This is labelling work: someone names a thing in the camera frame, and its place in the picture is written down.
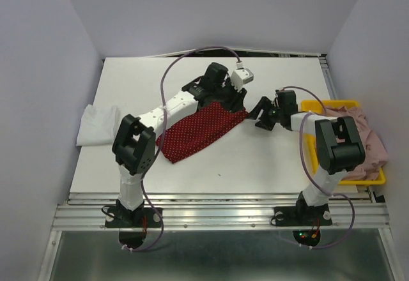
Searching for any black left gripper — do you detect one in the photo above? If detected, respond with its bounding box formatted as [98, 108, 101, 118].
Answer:
[212, 77, 247, 114]

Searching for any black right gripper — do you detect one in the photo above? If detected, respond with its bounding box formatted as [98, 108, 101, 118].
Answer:
[244, 96, 283, 130]

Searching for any red polka dot skirt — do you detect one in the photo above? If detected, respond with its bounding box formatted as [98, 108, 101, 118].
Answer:
[161, 102, 248, 163]

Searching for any white skirt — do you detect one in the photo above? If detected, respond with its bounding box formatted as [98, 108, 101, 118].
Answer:
[76, 104, 120, 147]

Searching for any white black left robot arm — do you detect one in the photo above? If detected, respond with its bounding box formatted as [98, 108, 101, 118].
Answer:
[110, 62, 254, 226]

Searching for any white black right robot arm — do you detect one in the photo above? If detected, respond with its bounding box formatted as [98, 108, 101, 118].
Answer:
[248, 89, 366, 224]

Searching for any yellow plastic tray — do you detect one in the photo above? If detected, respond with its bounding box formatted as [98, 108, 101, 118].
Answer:
[301, 100, 386, 186]

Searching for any pink skirt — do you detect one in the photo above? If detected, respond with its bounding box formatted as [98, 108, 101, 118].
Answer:
[327, 105, 389, 181]

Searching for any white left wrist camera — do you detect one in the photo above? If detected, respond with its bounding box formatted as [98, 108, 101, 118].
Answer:
[230, 68, 254, 91]

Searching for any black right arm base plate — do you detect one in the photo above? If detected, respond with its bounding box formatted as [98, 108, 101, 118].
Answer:
[270, 205, 332, 227]

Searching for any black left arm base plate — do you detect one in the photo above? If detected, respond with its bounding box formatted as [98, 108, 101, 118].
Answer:
[101, 205, 162, 229]

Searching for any aluminium mounting rail frame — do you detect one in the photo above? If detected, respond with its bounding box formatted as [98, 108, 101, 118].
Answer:
[38, 52, 400, 281]

